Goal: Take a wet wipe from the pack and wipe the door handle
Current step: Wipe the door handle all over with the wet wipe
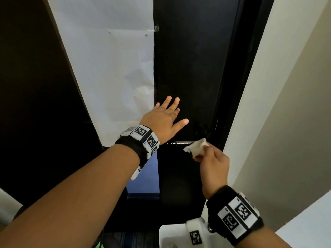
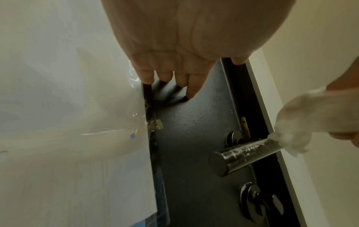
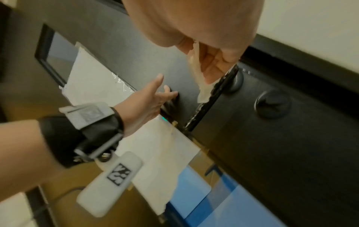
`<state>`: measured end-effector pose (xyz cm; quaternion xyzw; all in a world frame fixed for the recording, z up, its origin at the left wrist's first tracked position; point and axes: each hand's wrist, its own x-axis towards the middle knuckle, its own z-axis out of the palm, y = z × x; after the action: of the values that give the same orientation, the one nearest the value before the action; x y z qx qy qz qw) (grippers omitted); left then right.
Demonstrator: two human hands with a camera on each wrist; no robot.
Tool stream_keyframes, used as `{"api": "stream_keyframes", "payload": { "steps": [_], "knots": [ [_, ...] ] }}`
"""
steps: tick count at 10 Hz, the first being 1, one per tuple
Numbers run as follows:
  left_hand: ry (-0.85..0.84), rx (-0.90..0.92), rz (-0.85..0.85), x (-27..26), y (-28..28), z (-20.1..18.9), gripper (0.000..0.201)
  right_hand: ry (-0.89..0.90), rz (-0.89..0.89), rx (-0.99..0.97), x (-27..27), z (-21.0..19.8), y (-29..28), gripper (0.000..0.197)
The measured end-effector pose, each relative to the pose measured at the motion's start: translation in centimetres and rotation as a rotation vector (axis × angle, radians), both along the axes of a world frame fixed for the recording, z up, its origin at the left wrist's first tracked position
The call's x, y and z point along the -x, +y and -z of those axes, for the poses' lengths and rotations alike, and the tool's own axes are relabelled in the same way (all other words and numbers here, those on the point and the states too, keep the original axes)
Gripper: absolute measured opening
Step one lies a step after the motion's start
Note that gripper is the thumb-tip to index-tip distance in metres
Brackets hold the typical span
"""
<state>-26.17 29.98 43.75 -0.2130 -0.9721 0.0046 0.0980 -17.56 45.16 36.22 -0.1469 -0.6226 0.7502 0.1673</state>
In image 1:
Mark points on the person's right hand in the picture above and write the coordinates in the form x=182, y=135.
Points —
x=214, y=170

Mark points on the person's left hand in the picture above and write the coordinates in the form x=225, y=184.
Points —
x=160, y=123

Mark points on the white wet wipe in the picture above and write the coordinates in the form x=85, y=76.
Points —
x=196, y=147

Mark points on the white plastic waste bin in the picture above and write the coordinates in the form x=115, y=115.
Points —
x=173, y=237

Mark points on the green wet wipe packet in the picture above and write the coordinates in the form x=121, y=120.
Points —
x=98, y=245

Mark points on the person's left forearm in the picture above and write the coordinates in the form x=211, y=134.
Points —
x=77, y=198

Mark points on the black door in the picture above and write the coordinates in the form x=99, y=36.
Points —
x=194, y=61

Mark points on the black left wristband with markers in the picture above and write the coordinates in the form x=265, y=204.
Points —
x=139, y=142

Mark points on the black wristband with markers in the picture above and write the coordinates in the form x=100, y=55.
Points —
x=139, y=142
x=232, y=214

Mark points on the black right wristband with markers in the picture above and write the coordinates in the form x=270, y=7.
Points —
x=232, y=214

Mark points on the white paper sheet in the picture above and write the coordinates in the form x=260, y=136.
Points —
x=111, y=74

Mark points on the clear tape piece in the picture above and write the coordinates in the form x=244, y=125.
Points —
x=153, y=28

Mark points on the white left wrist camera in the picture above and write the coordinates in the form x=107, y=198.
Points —
x=138, y=171

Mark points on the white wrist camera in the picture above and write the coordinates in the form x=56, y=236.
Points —
x=138, y=171
x=196, y=232

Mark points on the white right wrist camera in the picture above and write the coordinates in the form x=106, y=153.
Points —
x=196, y=232

